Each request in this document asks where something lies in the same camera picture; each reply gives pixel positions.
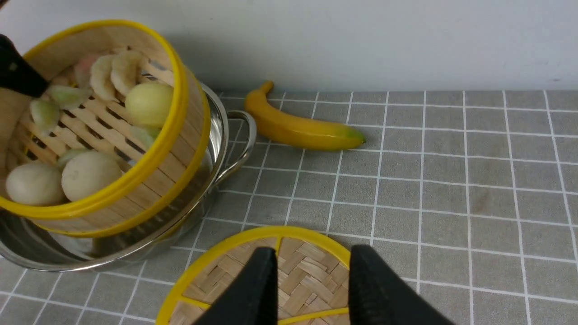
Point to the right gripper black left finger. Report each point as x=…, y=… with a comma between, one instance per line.
x=252, y=297

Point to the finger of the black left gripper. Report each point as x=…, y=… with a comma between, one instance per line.
x=16, y=74

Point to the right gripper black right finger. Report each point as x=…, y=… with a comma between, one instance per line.
x=378, y=296

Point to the woven bamboo steamer lid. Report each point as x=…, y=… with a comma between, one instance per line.
x=312, y=270

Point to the bamboo steamer basket yellow rim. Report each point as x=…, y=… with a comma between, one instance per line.
x=157, y=163

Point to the stainless steel pot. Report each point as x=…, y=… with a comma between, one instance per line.
x=24, y=244

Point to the green dumpling right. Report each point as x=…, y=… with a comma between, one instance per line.
x=68, y=98

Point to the pink dumpling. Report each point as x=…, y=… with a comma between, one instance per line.
x=82, y=69

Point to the white dumpling small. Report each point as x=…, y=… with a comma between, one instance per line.
x=100, y=80

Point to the white dumpling upper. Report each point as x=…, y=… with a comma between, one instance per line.
x=126, y=67

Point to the white round bun right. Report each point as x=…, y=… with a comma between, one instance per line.
x=35, y=184

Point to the white round bun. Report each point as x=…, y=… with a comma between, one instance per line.
x=35, y=184
x=87, y=173

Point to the white round bun left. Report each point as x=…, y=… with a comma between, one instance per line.
x=87, y=173

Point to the yellow-green round bun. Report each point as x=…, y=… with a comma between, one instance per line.
x=149, y=104

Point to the grey checked tablecloth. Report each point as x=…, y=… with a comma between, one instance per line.
x=471, y=196

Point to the yellow banana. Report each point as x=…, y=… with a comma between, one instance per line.
x=296, y=131

